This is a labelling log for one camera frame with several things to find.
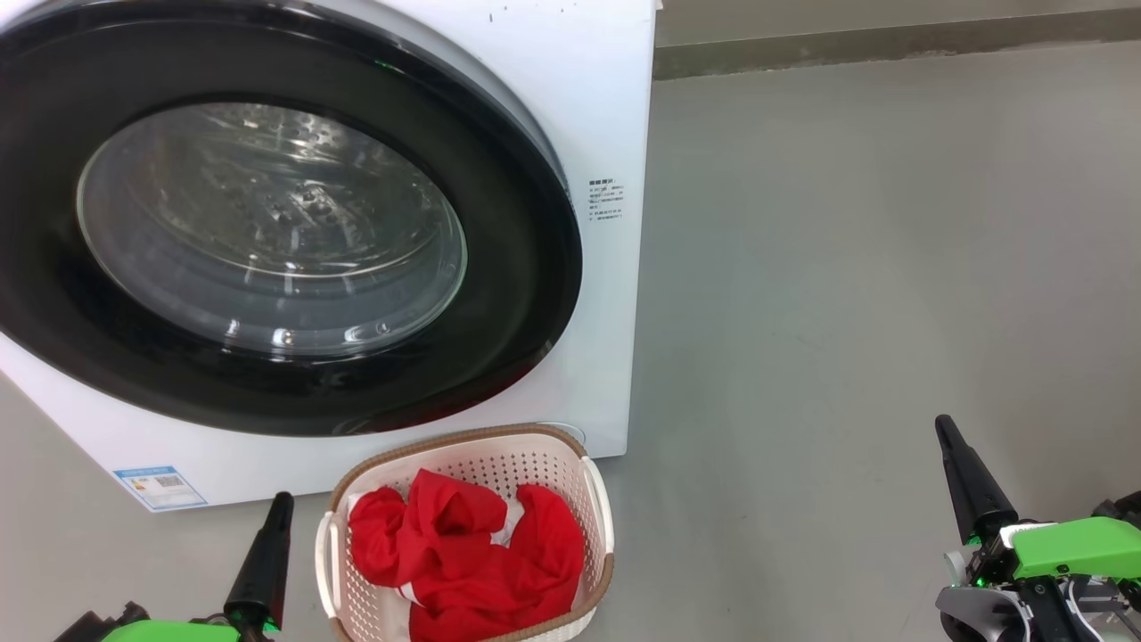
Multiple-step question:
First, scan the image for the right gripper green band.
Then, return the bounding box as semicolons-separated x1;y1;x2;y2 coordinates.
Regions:
933;414;1141;642

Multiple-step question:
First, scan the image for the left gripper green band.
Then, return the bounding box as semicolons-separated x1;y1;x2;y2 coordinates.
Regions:
100;490;296;642

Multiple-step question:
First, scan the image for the red garment with white lining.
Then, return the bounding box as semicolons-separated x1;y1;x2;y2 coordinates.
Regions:
347;481;587;642

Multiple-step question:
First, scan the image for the black washing machine glass door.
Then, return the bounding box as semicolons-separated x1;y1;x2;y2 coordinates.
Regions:
0;0;585;439

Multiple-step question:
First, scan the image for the cream basket with brown rim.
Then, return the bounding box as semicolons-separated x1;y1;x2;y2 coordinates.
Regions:
314;424;617;642

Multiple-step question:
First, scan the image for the white front-load washing machine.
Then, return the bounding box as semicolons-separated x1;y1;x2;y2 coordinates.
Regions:
0;0;659;514

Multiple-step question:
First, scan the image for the blue energy label sticker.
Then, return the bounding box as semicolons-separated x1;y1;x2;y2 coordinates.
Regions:
112;464;209;512

